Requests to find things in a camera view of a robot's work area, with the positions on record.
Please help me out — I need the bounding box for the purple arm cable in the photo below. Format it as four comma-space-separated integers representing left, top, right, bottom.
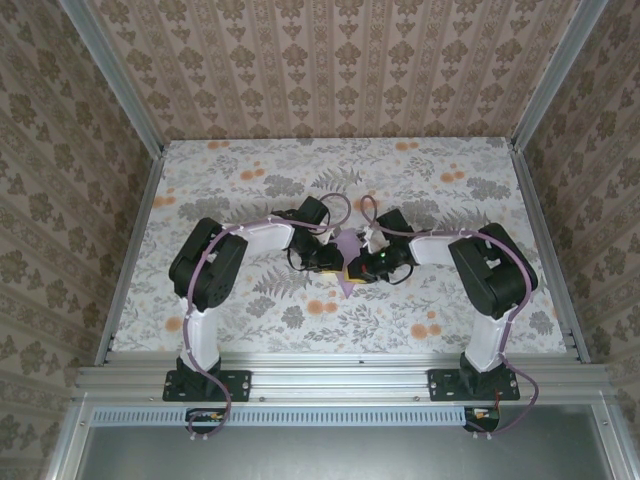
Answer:
360, 194, 541, 442
182, 193, 355, 444

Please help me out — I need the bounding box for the thin black left gripper cable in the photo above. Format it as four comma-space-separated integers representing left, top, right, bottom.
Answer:
284, 248, 316, 275

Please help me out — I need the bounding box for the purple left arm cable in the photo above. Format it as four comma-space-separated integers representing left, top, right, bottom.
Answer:
182, 193, 355, 444

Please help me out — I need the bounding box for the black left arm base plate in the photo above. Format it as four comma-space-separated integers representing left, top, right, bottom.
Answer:
162, 368, 253, 403

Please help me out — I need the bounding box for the grey metal panel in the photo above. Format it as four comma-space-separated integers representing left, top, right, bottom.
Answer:
74, 423, 609, 480

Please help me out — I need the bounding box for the purple paper sheet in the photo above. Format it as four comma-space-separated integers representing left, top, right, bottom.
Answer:
331, 227, 365, 302

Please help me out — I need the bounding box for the thin black right gripper cable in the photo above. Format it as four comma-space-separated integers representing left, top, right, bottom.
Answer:
385, 249, 417, 287

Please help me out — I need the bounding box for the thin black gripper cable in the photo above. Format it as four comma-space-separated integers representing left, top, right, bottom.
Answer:
284, 248, 316, 275
385, 249, 417, 287

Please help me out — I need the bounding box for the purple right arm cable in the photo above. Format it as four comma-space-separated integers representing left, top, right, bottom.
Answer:
360, 194, 541, 442

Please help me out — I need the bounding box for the slotted grey cable duct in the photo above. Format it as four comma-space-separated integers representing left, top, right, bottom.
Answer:
91, 406, 471, 428

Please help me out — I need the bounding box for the black electronics module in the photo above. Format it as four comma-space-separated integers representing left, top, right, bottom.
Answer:
462, 406, 502, 434
185, 407, 226, 435

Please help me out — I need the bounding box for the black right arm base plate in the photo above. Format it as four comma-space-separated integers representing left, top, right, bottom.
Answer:
428, 368, 522, 403

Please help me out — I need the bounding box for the floral patterned table cover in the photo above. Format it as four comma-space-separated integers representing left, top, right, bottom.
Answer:
107, 138, 571, 356

